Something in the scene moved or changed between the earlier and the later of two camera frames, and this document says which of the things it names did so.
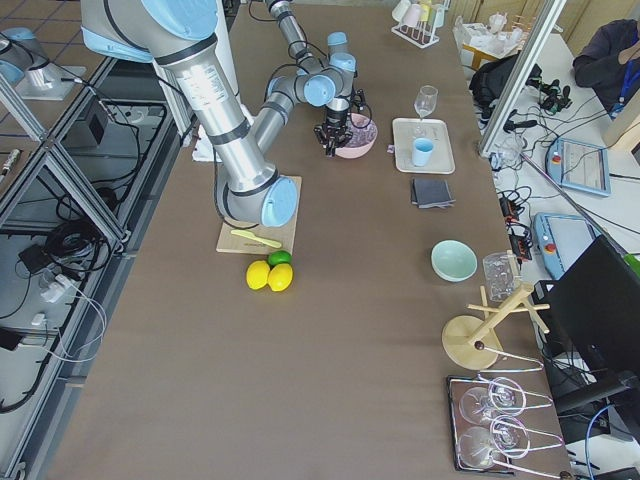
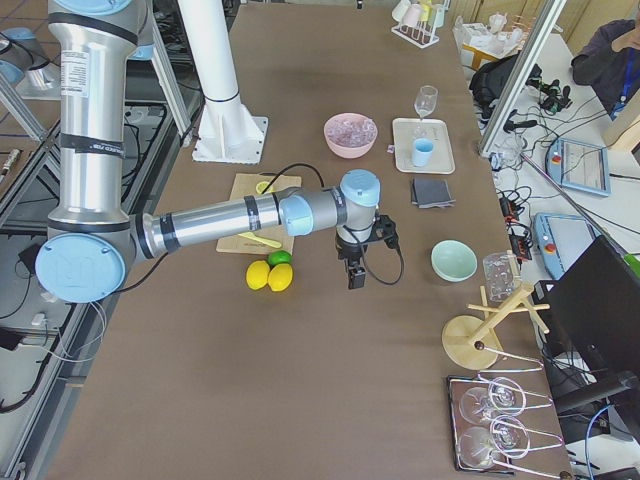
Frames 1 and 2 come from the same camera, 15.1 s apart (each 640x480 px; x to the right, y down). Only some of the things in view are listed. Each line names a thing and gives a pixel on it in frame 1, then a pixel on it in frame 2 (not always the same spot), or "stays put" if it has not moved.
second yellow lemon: [280, 277] stays put
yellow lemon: [257, 274] stays put
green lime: [279, 257] stays put
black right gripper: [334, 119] to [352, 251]
